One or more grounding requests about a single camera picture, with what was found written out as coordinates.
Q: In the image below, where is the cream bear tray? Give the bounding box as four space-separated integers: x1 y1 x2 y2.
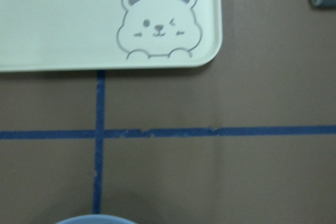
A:
1 0 223 72

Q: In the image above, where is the blue round plate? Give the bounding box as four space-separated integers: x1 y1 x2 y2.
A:
57 215 135 224

